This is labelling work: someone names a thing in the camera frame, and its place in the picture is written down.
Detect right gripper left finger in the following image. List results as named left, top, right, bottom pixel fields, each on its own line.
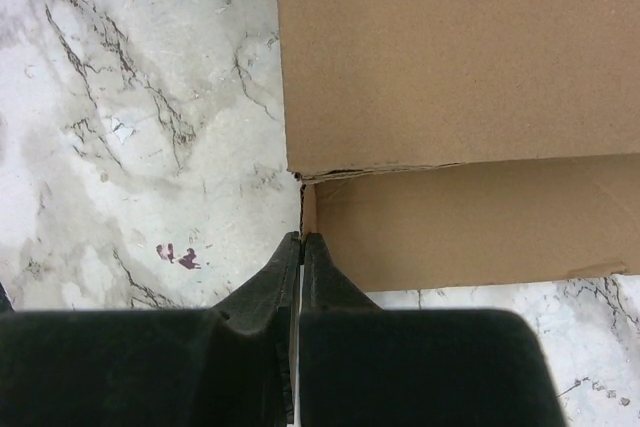
left=219, top=232, right=302, bottom=347

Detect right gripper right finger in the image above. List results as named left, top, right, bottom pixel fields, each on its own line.
left=300, top=233, right=378, bottom=327

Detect brown cardboard box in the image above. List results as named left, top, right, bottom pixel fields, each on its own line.
left=278, top=0, right=639, bottom=291

